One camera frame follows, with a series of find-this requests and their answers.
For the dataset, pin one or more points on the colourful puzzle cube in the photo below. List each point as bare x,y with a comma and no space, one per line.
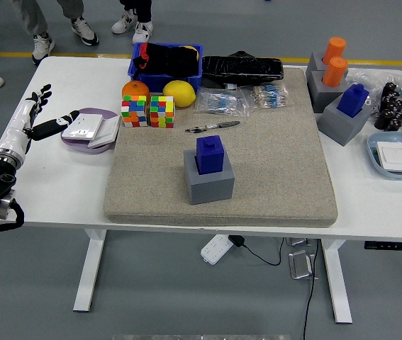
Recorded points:
135,111
162,111

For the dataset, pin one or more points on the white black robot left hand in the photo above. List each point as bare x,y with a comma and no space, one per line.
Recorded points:
16,124

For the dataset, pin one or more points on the purple tray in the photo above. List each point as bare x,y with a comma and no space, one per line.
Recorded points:
80,148

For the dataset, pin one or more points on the white socket panel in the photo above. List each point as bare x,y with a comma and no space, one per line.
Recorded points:
82,125

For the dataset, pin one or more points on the silver metal foot pedal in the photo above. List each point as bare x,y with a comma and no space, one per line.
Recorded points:
301,263
298,241

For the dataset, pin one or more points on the blue plastic bin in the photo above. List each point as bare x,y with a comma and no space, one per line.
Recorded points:
158,83

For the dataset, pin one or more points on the white power strip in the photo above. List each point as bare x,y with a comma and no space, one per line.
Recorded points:
215,249

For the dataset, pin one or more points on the blue square seal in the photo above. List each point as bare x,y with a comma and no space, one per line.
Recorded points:
210,156
352,101

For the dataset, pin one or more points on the yellow object in bin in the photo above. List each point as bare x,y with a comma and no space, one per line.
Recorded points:
196,54

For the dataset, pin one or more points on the orange cylinder seal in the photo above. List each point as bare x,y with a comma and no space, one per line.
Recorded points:
334,49
334,72

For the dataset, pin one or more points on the white switch panel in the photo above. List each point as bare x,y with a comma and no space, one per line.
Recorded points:
397,157
106,134

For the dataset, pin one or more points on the black pen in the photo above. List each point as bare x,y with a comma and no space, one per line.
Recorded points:
222,124

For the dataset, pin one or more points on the black cloth bag red trim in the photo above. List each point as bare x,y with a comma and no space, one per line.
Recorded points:
168,60

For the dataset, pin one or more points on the white table leg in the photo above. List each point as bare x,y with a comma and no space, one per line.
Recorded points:
90,269
339,283

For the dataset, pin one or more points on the yellow lemon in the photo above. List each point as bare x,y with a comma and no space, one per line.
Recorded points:
179,93

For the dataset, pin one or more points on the black plastic-wrapped long case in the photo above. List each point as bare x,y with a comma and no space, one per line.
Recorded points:
243,69

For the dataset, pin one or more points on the orange fruit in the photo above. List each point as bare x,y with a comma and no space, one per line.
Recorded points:
135,88

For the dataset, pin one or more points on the grey seal holder block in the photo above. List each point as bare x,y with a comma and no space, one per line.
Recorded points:
211,189
339,125
323,97
315,63

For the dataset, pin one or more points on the grey-brown mat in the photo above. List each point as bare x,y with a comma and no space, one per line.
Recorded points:
275,170

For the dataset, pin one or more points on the clear bag beige resistors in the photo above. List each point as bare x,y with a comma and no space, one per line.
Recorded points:
269,96

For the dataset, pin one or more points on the light blue tray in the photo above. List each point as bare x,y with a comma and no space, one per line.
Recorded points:
372,152

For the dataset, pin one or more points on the clear bag blue resistors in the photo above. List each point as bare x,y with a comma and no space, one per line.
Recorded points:
222,101

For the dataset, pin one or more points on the bundle of black capacitors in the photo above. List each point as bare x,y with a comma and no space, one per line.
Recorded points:
388,113

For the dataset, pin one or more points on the black table control panel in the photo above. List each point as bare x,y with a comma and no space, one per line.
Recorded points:
392,246

